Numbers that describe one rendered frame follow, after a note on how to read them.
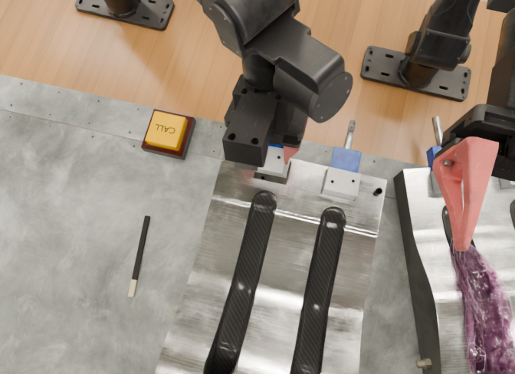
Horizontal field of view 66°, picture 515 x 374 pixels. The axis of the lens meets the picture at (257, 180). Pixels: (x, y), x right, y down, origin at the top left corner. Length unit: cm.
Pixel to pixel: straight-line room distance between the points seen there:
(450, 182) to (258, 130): 19
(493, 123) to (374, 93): 49
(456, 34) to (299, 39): 35
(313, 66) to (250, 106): 10
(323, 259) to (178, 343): 24
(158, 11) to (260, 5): 54
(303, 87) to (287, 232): 28
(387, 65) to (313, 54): 45
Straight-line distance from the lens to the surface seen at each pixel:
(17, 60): 97
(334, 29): 86
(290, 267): 61
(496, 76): 36
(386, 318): 72
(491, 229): 73
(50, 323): 79
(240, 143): 41
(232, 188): 62
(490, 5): 43
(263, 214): 62
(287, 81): 40
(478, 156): 31
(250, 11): 38
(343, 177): 60
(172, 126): 73
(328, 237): 62
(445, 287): 65
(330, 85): 39
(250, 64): 44
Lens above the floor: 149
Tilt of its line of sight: 75 degrees down
